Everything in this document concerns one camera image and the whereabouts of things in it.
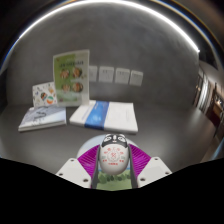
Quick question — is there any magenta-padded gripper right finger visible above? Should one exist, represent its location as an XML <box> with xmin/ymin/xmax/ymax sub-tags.
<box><xmin>128</xmin><ymin>143</ymin><xmax>173</xmax><ymax>189</ymax></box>

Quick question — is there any white wall socket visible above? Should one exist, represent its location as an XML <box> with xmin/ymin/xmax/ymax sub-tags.
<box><xmin>98</xmin><ymin>66</ymin><xmax>115</xmax><ymax>83</ymax></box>
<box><xmin>88</xmin><ymin>65</ymin><xmax>99</xmax><ymax>83</ymax></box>
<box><xmin>129</xmin><ymin>69</ymin><xmax>144</xmax><ymax>87</ymax></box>
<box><xmin>114</xmin><ymin>67</ymin><xmax>131</xmax><ymax>85</ymax></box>

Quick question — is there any glass partition with frames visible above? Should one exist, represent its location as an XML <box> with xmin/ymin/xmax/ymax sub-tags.
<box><xmin>192</xmin><ymin>64</ymin><xmax>224</xmax><ymax>138</ymax></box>

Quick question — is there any small colourful sticker card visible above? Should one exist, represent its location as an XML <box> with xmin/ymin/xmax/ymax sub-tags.
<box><xmin>31</xmin><ymin>81</ymin><xmax>58</xmax><ymax>108</ymax></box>

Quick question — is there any white panda-print computer mouse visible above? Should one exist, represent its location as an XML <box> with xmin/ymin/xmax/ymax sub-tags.
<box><xmin>98</xmin><ymin>133</ymin><xmax>131</xmax><ymax>175</ymax></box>

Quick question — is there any white book with blue band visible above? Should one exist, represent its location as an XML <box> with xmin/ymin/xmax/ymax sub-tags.
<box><xmin>68</xmin><ymin>99</ymin><xmax>139</xmax><ymax>135</ymax></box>

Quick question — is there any green poster in clear stand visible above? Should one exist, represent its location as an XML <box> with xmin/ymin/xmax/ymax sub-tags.
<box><xmin>52</xmin><ymin>49</ymin><xmax>91</xmax><ymax>108</ymax></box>

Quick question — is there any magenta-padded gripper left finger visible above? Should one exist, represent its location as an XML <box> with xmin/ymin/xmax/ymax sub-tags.
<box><xmin>55</xmin><ymin>144</ymin><xmax>102</xmax><ymax>189</ymax></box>

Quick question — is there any grey striped cover book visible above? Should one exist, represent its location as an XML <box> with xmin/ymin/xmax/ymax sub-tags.
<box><xmin>17</xmin><ymin>105</ymin><xmax>68</xmax><ymax>133</ymax></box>

